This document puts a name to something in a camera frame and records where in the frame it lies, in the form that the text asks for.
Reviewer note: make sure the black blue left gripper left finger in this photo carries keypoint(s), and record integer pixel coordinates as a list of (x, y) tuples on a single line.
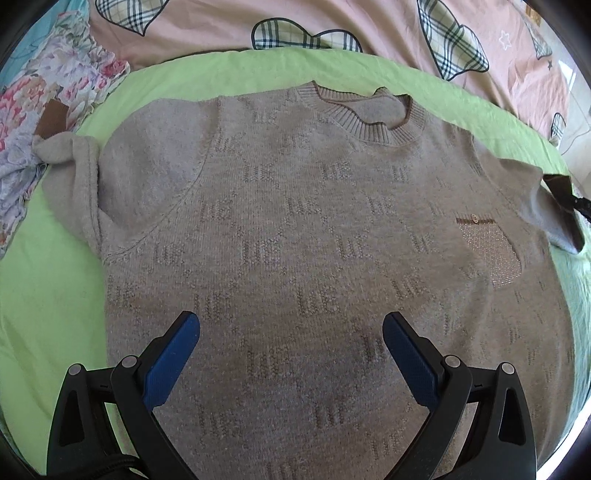
[(104, 426)]

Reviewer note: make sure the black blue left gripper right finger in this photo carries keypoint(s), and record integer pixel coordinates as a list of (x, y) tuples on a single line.
[(500, 443)]

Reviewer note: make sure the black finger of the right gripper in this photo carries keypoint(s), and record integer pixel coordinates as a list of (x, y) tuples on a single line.
[(580, 204)]

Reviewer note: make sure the beige knit sweater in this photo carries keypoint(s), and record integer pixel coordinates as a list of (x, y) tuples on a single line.
[(292, 222)]

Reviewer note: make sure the light green bed sheet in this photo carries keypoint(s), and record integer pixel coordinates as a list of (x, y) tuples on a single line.
[(51, 283)]

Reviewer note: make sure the pink plaid-heart quilt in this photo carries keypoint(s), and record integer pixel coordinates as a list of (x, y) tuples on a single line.
[(489, 48)]

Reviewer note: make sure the floral patterned cloth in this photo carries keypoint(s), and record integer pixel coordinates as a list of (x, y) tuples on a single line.
[(69, 67)]

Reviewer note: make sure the light blue floral pillow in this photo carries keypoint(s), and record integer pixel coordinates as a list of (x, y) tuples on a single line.
[(24, 26)]

